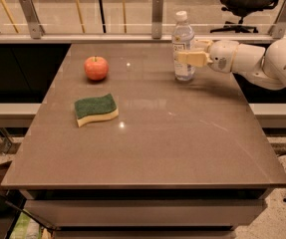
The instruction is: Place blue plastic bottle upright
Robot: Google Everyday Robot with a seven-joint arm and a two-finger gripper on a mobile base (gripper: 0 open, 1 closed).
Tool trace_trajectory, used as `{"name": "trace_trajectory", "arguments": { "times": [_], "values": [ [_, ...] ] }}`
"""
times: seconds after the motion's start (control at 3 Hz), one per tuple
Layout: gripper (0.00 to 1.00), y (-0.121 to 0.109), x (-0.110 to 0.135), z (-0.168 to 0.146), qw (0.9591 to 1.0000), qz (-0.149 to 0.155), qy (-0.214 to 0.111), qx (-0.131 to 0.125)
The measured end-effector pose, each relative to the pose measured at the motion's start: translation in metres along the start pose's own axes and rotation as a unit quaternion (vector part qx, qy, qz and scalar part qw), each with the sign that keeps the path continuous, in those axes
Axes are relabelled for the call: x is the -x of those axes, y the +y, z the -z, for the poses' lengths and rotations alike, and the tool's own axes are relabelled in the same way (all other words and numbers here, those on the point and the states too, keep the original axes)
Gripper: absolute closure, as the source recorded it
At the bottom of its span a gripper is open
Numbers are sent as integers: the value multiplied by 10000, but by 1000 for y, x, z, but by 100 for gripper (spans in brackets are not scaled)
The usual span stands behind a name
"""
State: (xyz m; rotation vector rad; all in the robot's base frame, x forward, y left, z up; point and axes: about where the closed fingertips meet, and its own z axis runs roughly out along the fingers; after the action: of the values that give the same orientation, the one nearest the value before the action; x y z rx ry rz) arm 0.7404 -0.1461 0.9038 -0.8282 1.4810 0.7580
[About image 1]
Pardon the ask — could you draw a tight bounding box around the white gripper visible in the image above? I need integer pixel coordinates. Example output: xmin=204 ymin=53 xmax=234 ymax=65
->
xmin=176 ymin=40 xmax=239 ymax=74

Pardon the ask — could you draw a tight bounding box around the clear blue plastic bottle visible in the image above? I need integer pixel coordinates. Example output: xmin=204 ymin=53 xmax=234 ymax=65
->
xmin=171 ymin=11 xmax=194 ymax=82

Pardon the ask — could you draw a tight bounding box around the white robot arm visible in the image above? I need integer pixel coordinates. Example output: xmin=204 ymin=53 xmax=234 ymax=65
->
xmin=174 ymin=39 xmax=286 ymax=91

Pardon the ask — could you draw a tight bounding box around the black office chair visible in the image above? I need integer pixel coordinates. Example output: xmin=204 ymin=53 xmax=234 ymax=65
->
xmin=210 ymin=0 xmax=279 ymax=33

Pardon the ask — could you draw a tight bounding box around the red apple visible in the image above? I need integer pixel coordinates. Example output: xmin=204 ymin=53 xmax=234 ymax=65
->
xmin=84 ymin=56 xmax=109 ymax=81

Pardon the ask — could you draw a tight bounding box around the green yellow sponge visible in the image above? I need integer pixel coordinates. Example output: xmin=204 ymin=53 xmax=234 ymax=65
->
xmin=74 ymin=94 xmax=119 ymax=127

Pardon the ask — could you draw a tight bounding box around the grey table drawer front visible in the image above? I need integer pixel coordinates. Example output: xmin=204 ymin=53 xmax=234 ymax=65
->
xmin=25 ymin=199 xmax=266 ymax=227

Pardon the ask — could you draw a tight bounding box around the green white packet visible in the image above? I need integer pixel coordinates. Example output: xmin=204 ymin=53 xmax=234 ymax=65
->
xmin=9 ymin=213 xmax=41 ymax=239

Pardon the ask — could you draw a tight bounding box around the middle metal railing bracket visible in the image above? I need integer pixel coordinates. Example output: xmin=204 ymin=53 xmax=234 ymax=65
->
xmin=151 ymin=0 xmax=163 ymax=39

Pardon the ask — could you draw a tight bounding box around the left metal railing bracket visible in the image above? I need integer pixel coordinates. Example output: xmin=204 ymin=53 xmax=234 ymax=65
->
xmin=19 ymin=0 xmax=45 ymax=39

